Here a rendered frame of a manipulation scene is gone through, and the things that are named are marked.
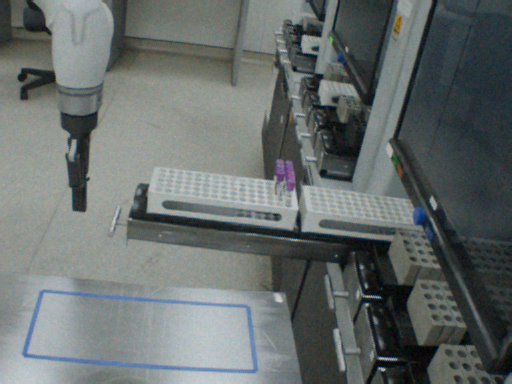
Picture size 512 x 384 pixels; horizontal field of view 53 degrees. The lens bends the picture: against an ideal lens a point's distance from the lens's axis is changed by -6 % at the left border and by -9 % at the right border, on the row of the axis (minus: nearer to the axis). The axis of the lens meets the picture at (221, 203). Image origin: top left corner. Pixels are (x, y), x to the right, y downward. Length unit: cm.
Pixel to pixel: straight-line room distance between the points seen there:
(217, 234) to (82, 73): 41
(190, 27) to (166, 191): 359
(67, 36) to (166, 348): 55
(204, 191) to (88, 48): 37
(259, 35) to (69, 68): 370
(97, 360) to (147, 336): 9
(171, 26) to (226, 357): 398
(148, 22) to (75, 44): 368
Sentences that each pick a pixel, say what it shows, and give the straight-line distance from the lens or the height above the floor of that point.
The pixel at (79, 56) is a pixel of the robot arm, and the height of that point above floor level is 113.
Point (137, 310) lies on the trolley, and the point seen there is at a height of 82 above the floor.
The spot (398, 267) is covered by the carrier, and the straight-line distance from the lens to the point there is 107.
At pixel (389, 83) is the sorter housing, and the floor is 106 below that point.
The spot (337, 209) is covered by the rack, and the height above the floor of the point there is 86.
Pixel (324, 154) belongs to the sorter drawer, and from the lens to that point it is 148.
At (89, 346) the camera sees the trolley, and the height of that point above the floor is 82.
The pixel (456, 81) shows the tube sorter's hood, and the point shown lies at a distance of 95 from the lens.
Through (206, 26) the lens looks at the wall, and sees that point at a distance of 461.
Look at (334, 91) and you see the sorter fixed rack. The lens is 177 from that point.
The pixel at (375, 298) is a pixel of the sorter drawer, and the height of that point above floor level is 80.
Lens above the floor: 144
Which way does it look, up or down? 33 degrees down
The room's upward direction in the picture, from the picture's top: 9 degrees clockwise
